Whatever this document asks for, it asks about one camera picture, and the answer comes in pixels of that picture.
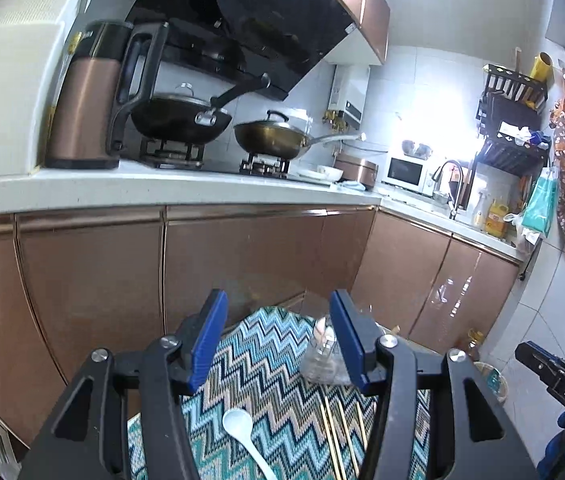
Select copper base cabinets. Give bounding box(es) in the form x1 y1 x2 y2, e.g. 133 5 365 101
0 195 523 461

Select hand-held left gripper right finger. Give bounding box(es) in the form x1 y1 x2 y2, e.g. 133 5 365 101
329 289 538 480

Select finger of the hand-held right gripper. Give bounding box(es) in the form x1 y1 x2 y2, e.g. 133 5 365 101
515 341 565 413
537 409 565 473

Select black wok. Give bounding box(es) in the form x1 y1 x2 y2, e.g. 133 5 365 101
130 72 270 146

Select metal bowl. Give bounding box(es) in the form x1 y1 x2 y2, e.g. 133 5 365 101
401 140 434 157

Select spray bottle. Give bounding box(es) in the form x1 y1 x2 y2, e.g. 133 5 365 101
471 190 487 228

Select cooking oil bottle yellow cap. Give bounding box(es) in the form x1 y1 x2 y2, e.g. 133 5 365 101
455 329 486 361

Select teal bag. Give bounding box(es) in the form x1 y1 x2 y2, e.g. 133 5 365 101
520 167 560 239

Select zigzag patterned mat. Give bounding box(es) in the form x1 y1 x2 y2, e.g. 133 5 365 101
127 305 433 480

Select white microwave oven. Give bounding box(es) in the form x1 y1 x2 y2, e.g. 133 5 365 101
381 152 436 196

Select white spoon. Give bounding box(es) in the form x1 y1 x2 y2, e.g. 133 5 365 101
222 408 276 480

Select black wall rack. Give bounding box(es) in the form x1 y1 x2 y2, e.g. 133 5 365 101
475 62 551 181

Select small plastic bag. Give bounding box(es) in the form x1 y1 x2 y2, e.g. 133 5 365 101
505 212 543 261

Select copper rice cooker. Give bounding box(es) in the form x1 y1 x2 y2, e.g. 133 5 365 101
335 152 379 191

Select glass lid of bronze wok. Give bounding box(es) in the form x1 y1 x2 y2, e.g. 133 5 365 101
236 110 291 133

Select copper wall cabinet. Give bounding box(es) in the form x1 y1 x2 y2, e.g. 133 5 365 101
307 0 392 66

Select yellow roll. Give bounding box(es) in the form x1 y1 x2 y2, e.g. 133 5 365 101
531 51 555 81

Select clear utensil holder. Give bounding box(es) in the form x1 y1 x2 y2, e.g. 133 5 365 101
300 305 363 386

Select black range hood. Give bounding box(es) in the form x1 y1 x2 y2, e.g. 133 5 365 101
125 0 361 101

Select trash bin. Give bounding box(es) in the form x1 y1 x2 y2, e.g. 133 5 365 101
473 360 511 403

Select glass lid of black wok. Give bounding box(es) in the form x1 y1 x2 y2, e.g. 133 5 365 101
155 82 213 108

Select copper electric kettle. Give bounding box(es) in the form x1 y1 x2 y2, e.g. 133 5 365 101
45 20 170 171

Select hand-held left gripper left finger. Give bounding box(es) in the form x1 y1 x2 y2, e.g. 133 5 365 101
20 289 228 480

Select gas stove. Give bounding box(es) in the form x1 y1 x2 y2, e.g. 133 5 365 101
132 137 293 181

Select gold chopstick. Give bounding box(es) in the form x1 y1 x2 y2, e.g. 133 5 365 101
357 404 372 443
320 400 343 480
340 404 368 456
327 401 357 480

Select bronze wok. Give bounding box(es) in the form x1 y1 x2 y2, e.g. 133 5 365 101
233 120 366 158

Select metal kitchen faucet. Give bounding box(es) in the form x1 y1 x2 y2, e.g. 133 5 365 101
433 159 465 221

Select white water heater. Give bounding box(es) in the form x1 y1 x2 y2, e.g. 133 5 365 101
327 64 371 123

